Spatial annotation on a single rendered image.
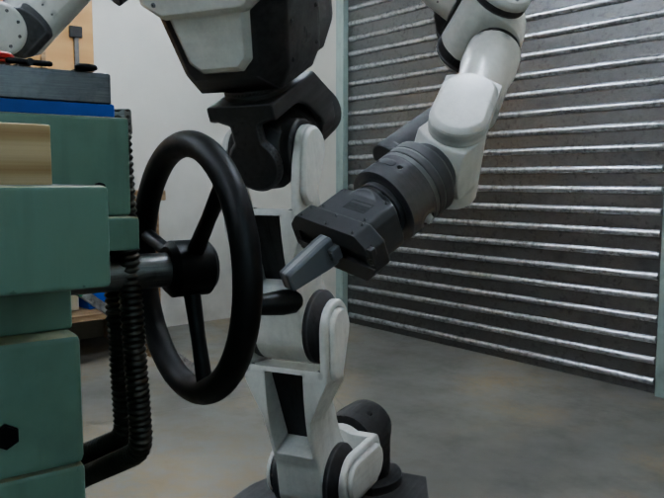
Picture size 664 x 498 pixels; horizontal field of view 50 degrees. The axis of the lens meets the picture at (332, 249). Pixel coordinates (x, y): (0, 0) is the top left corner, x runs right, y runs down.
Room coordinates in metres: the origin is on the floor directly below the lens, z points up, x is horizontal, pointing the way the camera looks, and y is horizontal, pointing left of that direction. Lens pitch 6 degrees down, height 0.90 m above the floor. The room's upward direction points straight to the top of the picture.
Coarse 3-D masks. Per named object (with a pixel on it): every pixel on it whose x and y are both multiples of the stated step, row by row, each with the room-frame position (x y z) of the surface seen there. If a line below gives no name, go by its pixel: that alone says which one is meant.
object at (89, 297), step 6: (78, 294) 2.53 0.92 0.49; (84, 294) 2.55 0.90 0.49; (90, 294) 2.57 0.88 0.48; (90, 300) 2.57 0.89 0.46; (96, 300) 2.58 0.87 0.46; (102, 300) 2.60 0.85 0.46; (96, 306) 2.58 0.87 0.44; (102, 306) 2.59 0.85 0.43; (180, 354) 2.81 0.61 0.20; (186, 360) 2.83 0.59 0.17; (186, 366) 2.83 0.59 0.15; (192, 366) 2.85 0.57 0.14; (192, 372) 2.88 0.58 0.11
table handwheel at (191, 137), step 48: (192, 144) 0.71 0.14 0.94; (144, 192) 0.82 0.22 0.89; (240, 192) 0.65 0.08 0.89; (144, 240) 0.83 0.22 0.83; (192, 240) 0.72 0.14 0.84; (240, 240) 0.63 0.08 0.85; (144, 288) 0.71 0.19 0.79; (192, 288) 0.73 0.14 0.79; (240, 288) 0.63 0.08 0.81; (192, 336) 0.73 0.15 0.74; (240, 336) 0.64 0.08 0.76; (192, 384) 0.72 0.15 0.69
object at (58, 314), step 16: (0, 304) 0.46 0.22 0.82; (16, 304) 0.46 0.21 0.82; (32, 304) 0.47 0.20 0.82; (48, 304) 0.48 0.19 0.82; (64, 304) 0.48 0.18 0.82; (0, 320) 0.46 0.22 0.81; (16, 320) 0.46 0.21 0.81; (32, 320) 0.47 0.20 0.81; (48, 320) 0.48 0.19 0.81; (64, 320) 0.48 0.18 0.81; (0, 336) 0.46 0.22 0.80
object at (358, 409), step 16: (368, 400) 1.72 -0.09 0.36; (352, 416) 1.60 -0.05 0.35; (368, 416) 1.63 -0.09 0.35; (384, 416) 1.69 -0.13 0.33; (368, 432) 1.58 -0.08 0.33; (384, 432) 1.64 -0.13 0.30; (384, 448) 1.63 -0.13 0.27; (384, 464) 1.63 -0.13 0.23; (384, 480) 1.63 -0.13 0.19; (400, 480) 1.65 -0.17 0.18; (416, 480) 1.67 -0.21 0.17; (240, 496) 1.59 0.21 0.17; (256, 496) 1.59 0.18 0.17; (272, 496) 1.59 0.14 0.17; (368, 496) 1.59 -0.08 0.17; (384, 496) 1.59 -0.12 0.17; (400, 496) 1.59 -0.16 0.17; (416, 496) 1.59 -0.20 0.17
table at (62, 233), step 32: (0, 192) 0.38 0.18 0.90; (32, 192) 0.39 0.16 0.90; (64, 192) 0.40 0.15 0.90; (96, 192) 0.41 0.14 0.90; (0, 224) 0.38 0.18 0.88; (32, 224) 0.39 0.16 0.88; (64, 224) 0.40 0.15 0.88; (96, 224) 0.41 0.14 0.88; (128, 224) 0.63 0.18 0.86; (0, 256) 0.38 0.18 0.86; (32, 256) 0.39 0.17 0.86; (64, 256) 0.40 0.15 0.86; (96, 256) 0.41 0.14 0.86; (0, 288) 0.38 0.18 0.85; (32, 288) 0.39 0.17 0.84; (64, 288) 0.40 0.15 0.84; (96, 288) 0.41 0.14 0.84
